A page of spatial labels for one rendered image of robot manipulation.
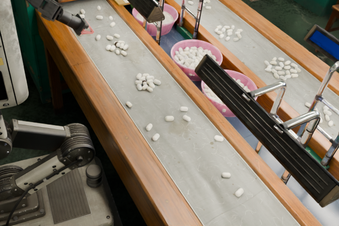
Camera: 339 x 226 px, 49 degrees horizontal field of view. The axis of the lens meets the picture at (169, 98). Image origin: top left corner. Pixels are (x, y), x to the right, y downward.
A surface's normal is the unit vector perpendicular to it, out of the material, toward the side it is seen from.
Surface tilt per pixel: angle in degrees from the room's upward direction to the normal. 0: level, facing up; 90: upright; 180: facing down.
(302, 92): 0
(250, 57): 0
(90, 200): 0
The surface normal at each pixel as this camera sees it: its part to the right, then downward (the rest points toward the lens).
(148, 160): 0.11, -0.73
